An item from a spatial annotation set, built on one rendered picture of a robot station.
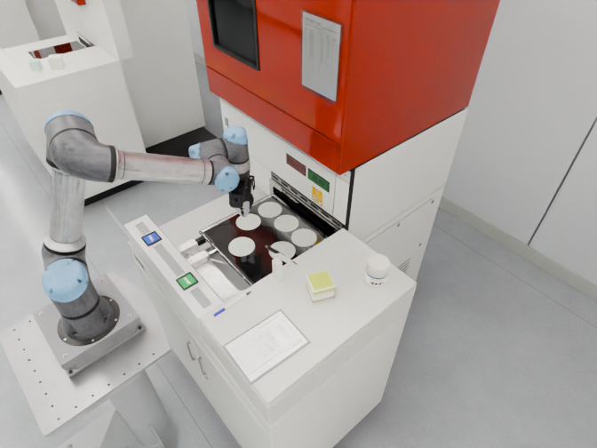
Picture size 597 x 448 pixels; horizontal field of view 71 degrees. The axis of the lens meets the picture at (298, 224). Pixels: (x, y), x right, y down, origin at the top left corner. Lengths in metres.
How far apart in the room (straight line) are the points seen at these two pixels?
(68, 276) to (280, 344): 0.64
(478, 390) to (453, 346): 0.26
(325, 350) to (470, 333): 1.47
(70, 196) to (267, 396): 0.77
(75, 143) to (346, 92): 0.71
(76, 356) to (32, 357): 0.20
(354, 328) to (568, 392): 1.55
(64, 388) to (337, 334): 0.84
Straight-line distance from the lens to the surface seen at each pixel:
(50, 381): 1.56
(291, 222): 1.69
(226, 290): 1.50
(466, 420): 2.35
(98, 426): 2.37
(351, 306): 1.35
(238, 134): 1.38
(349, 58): 1.20
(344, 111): 1.27
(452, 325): 2.60
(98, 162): 1.14
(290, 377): 1.21
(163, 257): 1.55
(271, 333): 1.28
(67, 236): 1.42
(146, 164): 1.18
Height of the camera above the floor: 2.05
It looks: 43 degrees down
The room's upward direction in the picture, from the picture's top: straight up
